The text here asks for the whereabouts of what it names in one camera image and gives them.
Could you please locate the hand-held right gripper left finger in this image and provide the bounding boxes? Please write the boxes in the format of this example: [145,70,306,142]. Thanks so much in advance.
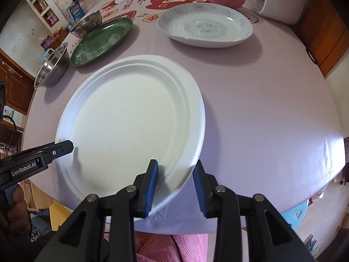
[35,159,159,262]

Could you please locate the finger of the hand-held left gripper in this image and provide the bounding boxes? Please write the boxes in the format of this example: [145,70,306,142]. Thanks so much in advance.
[41,140,74,167]

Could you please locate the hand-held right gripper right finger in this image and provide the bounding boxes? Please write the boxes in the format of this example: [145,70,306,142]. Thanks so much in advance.
[192,160,317,262]

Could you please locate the white paper plate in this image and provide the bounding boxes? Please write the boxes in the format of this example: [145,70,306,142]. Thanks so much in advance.
[55,55,206,215]

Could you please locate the large steel bowl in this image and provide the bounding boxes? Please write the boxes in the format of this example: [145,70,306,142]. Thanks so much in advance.
[33,43,71,88]

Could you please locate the green plate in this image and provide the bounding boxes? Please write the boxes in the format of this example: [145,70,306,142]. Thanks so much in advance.
[70,18,133,67]

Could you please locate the small steel bowl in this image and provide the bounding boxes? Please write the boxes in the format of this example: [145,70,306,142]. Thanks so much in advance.
[70,10,103,39]

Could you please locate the white blue-patterned ceramic plate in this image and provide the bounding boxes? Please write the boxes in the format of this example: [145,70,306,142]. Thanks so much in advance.
[157,2,253,48]

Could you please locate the person's left hand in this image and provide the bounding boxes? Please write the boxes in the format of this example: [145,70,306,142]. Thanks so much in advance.
[0,184,32,241]

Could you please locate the yellow chair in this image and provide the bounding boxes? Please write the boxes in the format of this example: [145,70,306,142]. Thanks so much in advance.
[49,203,74,231]

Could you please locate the brown wooden door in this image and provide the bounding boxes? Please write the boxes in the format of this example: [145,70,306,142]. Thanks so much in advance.
[0,49,36,115]

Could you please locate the light blue round stool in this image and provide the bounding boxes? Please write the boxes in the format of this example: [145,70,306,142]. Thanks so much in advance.
[38,48,55,64]

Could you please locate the light blue heart-cutout stool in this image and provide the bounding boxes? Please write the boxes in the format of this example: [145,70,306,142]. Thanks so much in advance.
[281,199,310,231]

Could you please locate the wooden television cabinet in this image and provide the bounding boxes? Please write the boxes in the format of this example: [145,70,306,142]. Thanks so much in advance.
[41,27,70,51]

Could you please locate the printed pink tablecloth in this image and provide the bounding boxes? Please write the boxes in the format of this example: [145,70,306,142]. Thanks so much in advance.
[24,0,347,235]

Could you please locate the blue standing poster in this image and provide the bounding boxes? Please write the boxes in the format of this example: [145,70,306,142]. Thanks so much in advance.
[67,1,84,22]

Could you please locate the black tablecloth clip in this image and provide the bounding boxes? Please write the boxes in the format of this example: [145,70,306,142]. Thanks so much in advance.
[305,48,318,64]

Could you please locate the wooden sliding door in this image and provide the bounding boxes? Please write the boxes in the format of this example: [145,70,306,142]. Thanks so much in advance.
[296,0,349,77]

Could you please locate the white countertop sterilizer cabinet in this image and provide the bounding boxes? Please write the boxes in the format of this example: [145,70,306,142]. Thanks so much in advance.
[231,0,310,25]

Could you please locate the wall display niches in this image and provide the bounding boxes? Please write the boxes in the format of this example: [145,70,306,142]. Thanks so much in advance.
[26,0,59,28]

